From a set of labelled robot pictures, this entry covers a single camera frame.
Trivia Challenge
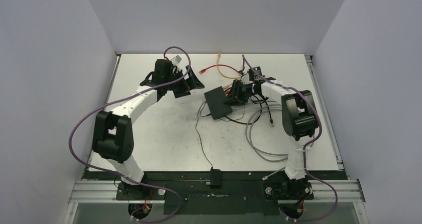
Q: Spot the aluminium rail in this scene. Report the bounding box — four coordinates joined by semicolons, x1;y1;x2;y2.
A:
305;55;344;170
68;179;367;204
78;51;118;163

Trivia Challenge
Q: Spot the black power adapter box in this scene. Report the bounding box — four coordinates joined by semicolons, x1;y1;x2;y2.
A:
207;168;222;188

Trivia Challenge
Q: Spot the aluminium left side rail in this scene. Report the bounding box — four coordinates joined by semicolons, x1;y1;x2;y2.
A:
78;51;118;163

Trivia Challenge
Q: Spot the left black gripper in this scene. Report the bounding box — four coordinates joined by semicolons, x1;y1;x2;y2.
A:
164;66;204;98

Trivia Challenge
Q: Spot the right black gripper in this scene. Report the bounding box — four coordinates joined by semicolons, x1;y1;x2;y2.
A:
224;79;257;106

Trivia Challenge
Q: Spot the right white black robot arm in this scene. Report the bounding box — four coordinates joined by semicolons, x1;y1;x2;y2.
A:
227;67;322;198

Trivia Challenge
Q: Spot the red ethernet cable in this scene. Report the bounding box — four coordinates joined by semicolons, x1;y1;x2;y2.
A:
199;64;241;75

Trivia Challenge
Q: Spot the yellow ethernet cable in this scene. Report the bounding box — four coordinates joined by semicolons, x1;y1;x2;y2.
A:
215;52;243;91

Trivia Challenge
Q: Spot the thick black ethernet cable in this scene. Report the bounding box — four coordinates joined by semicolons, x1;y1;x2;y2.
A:
227;95;275;127

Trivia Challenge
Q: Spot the aluminium front rail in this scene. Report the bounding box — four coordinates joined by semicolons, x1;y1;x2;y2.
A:
68;179;367;204

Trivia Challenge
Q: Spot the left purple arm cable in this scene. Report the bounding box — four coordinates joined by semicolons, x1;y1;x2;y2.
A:
68;46;192;223

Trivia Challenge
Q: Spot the grey ethernet cable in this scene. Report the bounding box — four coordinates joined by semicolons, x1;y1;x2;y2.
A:
245;105;291;180

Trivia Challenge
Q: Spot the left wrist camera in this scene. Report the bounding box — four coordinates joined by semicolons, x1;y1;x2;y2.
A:
170;55;182;67

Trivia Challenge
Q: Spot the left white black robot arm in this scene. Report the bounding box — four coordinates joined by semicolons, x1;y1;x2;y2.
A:
92;56;205;200

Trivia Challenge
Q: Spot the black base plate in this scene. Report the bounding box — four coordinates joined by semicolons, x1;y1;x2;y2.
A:
115;171;314;216

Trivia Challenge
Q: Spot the dark grey network switch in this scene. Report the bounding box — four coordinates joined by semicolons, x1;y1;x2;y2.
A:
204;87;233;120

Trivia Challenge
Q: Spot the aluminium right side rail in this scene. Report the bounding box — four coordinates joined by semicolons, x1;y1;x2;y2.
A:
305;55;344;170

